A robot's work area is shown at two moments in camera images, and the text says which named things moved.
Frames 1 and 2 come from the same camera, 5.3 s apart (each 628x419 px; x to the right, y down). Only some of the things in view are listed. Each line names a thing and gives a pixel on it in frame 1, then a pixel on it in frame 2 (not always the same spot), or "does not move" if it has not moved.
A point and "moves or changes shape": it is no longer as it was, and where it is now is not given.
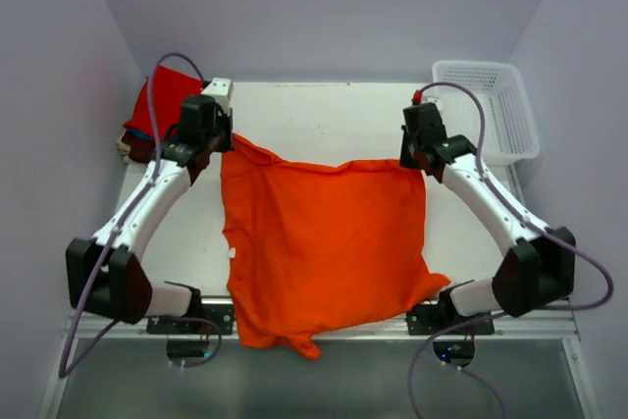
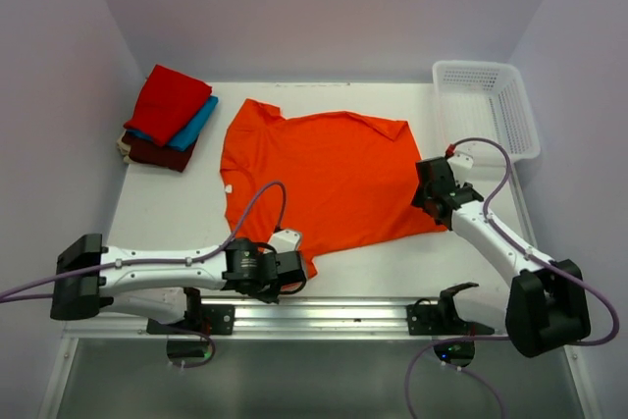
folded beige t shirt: (124, 149) does not move
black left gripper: (226, 121) → (269, 295)
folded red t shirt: (170, 88) does not move
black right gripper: (406, 159) → (419, 197)
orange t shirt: (318, 250) moves or changes shape
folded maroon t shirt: (140, 150) does not move
